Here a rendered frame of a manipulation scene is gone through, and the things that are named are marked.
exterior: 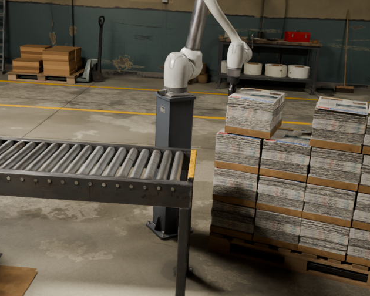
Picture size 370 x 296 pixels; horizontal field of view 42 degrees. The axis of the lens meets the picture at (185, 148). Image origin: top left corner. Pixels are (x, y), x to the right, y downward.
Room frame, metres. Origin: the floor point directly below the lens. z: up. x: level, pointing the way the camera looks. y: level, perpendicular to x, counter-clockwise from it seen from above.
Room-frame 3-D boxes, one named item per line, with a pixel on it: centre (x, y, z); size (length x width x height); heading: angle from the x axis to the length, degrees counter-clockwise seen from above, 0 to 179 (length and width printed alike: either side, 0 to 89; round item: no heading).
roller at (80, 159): (2.37, 0.56, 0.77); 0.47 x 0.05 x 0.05; 178
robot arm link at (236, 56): (3.05, -0.29, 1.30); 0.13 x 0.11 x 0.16; 157
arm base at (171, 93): (3.15, 0.10, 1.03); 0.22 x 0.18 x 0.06; 122
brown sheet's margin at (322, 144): (2.80, -0.92, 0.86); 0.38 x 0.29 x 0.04; 161
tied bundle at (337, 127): (2.81, -0.92, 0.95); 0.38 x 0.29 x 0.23; 161
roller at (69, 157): (2.37, 0.62, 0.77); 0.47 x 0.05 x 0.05; 178
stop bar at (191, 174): (2.33, -0.04, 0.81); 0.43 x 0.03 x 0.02; 178
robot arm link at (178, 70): (3.17, 0.08, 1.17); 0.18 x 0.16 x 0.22; 157
